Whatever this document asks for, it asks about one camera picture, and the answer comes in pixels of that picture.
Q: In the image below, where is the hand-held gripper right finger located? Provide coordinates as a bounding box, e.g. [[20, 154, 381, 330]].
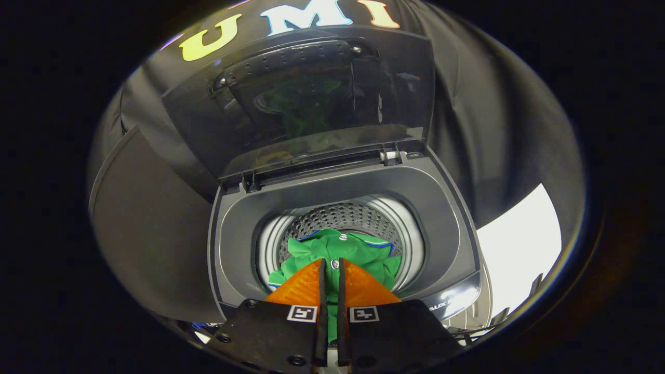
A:
[[337, 258, 463, 374]]

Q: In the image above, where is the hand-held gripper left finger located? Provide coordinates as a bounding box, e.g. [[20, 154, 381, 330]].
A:
[[208, 258, 328, 374]]

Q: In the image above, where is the green polo shirt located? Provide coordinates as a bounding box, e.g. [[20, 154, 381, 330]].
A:
[[268, 228, 403, 344]]

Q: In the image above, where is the dark washing machine lid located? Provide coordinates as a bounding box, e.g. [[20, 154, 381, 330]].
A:
[[160, 26, 436, 183]]

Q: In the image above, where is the white floor sheet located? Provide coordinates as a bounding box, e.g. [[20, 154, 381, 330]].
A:
[[475, 183, 563, 318]]

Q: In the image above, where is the dark grey cabinet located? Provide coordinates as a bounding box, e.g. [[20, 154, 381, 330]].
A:
[[87, 125, 225, 324]]

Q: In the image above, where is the black backdrop cloth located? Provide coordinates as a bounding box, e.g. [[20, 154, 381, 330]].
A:
[[86, 0, 588, 291]]

